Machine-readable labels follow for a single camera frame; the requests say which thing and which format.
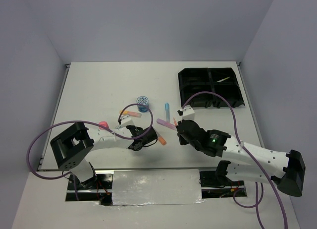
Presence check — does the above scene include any purple highlighter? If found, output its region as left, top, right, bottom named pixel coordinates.
left=157, top=118, right=176, bottom=130

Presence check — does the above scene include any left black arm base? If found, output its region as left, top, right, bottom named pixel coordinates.
left=65, top=172, right=113, bottom=206

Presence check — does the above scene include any silver foil-covered panel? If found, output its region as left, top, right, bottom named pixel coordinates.
left=112, top=169, right=203, bottom=206

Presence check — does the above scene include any black four-compartment tray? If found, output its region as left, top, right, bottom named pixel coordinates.
left=178, top=67, right=245, bottom=108

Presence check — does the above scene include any blue slime jar rear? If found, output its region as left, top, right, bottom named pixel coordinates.
left=136, top=96, right=149, bottom=113

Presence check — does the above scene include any blue-capped clear highlighter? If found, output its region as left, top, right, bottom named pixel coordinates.
left=164, top=103, right=170, bottom=122

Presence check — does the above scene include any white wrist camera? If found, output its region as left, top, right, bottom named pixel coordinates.
left=115, top=115, right=134, bottom=129
left=177, top=105, right=195, bottom=121

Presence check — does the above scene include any purple cable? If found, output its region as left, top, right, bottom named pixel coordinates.
left=182, top=91, right=289, bottom=229
left=26, top=103, right=155, bottom=202

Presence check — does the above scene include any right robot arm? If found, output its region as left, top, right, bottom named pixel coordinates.
left=176, top=120, right=306, bottom=197

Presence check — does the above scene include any orange-capped pink highlighter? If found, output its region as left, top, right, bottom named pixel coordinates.
left=120, top=110, right=142, bottom=118

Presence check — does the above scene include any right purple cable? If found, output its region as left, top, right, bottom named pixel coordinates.
left=182, top=91, right=289, bottom=229

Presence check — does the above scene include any orange-tipped grey highlighter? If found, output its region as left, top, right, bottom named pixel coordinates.
left=157, top=132, right=166, bottom=145

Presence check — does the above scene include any pink-capped small bottle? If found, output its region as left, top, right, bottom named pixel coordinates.
left=99, top=121, right=109, bottom=130

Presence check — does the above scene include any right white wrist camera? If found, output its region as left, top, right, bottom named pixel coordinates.
left=177, top=105, right=195, bottom=121

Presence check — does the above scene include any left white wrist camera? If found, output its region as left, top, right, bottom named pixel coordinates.
left=115, top=115, right=134, bottom=129

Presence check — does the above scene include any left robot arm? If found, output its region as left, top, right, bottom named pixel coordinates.
left=50, top=121, right=158, bottom=189

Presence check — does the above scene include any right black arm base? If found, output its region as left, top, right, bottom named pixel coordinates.
left=199, top=161, right=247, bottom=199

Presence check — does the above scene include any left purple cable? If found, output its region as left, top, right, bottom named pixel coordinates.
left=26, top=103, right=155, bottom=202

